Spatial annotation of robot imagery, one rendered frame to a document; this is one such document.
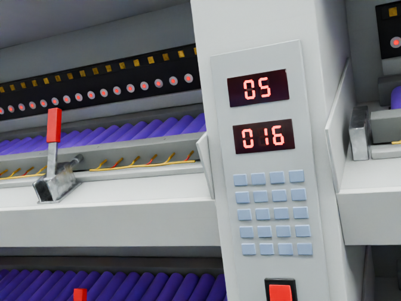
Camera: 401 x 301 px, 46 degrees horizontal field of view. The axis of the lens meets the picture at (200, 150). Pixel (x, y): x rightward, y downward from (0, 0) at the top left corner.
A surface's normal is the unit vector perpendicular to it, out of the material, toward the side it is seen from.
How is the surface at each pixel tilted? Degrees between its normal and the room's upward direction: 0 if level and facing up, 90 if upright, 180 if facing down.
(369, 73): 90
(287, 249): 90
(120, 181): 19
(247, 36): 90
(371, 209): 110
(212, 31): 90
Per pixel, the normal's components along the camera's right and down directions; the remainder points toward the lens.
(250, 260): -0.41, 0.10
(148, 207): -0.34, 0.43
